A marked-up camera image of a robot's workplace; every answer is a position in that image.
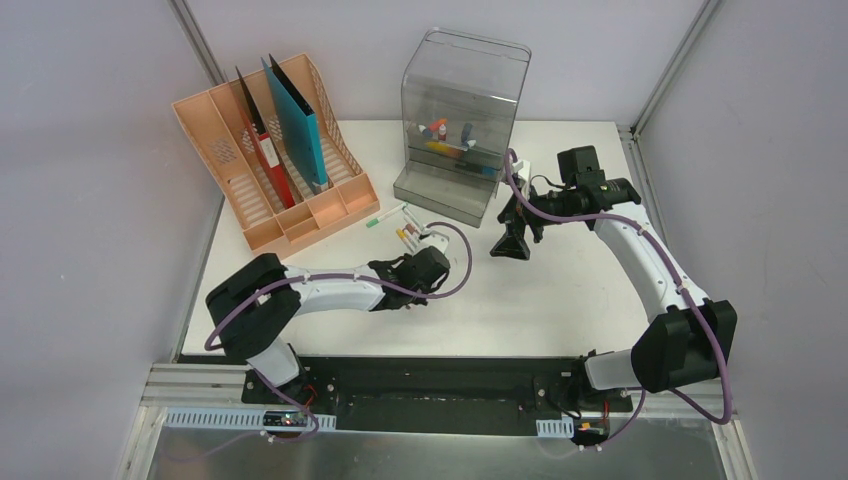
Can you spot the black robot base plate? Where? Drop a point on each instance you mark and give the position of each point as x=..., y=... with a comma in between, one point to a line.
x=450, y=395

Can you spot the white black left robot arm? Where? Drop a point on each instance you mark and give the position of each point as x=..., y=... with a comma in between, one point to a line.
x=253, y=306

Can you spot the red orange small bottle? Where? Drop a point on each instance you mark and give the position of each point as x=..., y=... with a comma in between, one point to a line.
x=435, y=126

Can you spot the white marker green caps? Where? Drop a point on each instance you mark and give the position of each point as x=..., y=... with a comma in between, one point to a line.
x=382, y=217

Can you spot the dark blue small bottle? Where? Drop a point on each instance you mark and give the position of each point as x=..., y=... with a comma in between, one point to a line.
x=465, y=133

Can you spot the peach plastic file organizer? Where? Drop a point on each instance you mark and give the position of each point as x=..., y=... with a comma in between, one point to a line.
x=236, y=132

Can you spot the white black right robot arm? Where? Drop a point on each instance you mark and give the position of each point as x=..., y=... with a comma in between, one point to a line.
x=689, y=336

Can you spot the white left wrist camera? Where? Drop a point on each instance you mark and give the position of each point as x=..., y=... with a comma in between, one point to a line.
x=432, y=239

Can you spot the white marker yellow caps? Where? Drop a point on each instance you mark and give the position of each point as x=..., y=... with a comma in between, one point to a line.
x=408, y=243

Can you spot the red folder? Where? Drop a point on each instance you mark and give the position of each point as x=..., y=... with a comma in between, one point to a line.
x=264, y=146

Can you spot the blue white small bottle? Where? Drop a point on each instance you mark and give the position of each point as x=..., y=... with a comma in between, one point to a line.
x=424, y=131

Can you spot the teal folder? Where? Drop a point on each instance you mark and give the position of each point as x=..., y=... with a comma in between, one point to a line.
x=299, y=127

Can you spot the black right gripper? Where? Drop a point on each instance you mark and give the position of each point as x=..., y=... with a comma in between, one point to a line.
x=513, y=243

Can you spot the aluminium frame rail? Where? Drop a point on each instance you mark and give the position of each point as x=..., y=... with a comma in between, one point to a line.
x=210, y=396

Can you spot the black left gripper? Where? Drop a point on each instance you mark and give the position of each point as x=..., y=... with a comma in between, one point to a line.
x=409, y=270

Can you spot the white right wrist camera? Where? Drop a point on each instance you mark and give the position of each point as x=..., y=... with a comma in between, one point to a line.
x=521, y=175

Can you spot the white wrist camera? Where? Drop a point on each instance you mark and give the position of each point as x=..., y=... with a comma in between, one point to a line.
x=521, y=175
x=432, y=239

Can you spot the smoked clear drawer box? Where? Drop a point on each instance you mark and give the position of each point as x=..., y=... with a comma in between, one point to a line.
x=462, y=77

